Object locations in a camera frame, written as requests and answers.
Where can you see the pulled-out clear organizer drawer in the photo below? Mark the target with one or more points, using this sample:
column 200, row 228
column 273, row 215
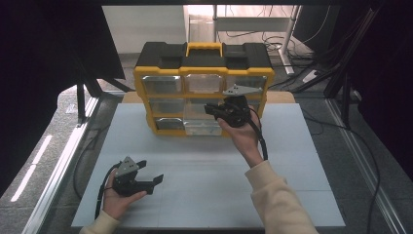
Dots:
column 201, row 129

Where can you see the white power strip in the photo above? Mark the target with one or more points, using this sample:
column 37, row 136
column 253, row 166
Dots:
column 310, row 76

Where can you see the yellow black organizer box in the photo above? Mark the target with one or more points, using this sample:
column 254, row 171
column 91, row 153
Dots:
column 168, row 57

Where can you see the black metal stand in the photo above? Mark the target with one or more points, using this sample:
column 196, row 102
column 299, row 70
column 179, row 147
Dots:
column 81, row 104

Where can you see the black curtain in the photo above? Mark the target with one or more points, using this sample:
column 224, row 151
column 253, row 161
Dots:
column 39, row 65
column 386, row 81

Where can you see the white desk frame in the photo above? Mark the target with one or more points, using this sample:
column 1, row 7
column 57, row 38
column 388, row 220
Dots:
column 251, row 23

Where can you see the aluminium floor rail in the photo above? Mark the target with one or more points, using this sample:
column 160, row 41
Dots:
column 61, row 165
column 360, row 162

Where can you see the white panel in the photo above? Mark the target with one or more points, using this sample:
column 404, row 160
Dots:
column 142, row 27

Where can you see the person's left hand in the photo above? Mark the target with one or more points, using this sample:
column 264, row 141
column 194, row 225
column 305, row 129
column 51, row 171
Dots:
column 115, row 203

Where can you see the person's right hand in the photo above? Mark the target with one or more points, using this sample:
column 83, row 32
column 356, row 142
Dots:
column 245, row 139

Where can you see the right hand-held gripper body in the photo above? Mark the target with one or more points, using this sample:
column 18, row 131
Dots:
column 237, row 112

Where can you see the set of closed clear drawers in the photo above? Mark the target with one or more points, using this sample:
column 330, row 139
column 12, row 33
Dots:
column 162, row 85

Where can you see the black slanted stand bars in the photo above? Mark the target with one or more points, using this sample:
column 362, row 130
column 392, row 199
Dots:
column 341, row 58

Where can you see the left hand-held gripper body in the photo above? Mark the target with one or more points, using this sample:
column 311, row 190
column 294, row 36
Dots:
column 126, row 185

